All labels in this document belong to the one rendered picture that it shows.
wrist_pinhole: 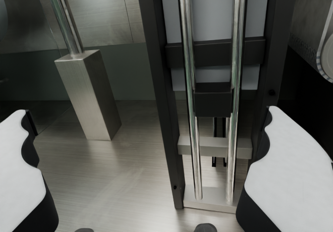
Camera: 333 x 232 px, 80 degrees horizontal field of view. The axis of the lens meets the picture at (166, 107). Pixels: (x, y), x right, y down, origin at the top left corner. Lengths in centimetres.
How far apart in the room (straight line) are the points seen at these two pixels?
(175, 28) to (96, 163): 45
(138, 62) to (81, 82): 28
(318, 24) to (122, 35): 58
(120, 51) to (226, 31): 58
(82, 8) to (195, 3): 61
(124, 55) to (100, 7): 18
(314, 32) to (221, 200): 35
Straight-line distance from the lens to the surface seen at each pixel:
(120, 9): 77
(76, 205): 55
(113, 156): 62
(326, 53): 42
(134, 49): 79
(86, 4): 83
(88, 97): 61
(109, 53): 84
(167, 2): 28
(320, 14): 43
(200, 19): 28
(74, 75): 60
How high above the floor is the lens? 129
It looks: 30 degrees down
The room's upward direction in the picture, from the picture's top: 8 degrees counter-clockwise
